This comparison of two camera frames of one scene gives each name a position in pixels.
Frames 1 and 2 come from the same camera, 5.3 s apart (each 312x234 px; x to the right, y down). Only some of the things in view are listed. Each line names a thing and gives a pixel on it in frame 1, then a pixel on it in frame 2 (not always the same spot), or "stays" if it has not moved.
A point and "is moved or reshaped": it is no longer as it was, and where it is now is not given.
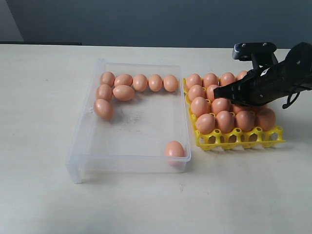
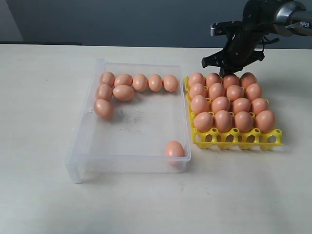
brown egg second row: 205,123 is moved or reshaped
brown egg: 200,106 stays
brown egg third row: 245,120 stays
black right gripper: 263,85 -> 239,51
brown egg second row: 261,108 stays
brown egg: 238,109 stays
